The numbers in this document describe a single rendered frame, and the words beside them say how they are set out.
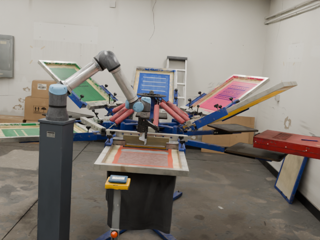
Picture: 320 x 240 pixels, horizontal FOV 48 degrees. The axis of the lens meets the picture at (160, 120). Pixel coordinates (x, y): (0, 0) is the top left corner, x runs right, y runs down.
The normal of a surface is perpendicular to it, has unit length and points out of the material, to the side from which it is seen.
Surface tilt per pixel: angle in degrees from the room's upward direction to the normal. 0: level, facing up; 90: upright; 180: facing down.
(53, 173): 90
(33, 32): 90
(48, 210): 90
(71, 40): 90
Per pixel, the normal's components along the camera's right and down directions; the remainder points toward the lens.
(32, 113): -0.07, 0.16
